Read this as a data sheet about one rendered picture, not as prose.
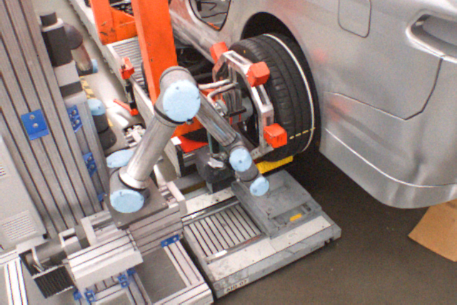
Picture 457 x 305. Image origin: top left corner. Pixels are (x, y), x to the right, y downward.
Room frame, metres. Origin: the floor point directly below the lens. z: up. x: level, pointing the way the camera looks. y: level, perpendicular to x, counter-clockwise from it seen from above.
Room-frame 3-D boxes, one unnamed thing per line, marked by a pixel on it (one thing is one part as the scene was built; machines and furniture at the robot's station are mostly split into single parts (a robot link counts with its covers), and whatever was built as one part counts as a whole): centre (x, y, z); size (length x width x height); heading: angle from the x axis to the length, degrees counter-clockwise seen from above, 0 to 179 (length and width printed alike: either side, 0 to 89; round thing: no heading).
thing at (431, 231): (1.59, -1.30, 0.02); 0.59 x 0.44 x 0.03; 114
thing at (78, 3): (8.69, 2.76, 0.20); 6.82 x 0.86 x 0.39; 24
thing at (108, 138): (1.68, 0.64, 0.87); 0.15 x 0.15 x 0.10
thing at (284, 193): (1.90, -0.23, 0.32); 0.40 x 0.30 x 0.28; 24
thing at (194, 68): (3.34, 0.39, 0.39); 0.66 x 0.66 x 0.24
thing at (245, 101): (1.80, -0.01, 0.85); 0.21 x 0.14 x 0.14; 114
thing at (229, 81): (1.87, 0.08, 1.03); 0.19 x 0.18 x 0.11; 114
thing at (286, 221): (1.88, -0.24, 0.13); 0.50 x 0.36 x 0.10; 24
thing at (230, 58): (1.83, -0.07, 0.85); 0.54 x 0.07 x 0.54; 24
